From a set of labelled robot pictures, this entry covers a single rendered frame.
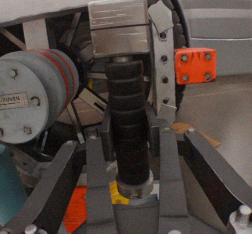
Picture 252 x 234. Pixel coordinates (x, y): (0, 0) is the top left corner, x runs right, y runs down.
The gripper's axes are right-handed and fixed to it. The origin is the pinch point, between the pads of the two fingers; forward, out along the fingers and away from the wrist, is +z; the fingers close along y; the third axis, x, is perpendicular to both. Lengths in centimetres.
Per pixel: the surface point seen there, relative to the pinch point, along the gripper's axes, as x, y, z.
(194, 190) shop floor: -83, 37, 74
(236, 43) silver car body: 5, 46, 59
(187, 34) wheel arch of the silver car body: 9, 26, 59
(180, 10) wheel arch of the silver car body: 18, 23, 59
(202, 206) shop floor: -83, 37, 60
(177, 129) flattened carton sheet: -82, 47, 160
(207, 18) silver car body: 15, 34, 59
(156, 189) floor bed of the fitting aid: -75, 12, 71
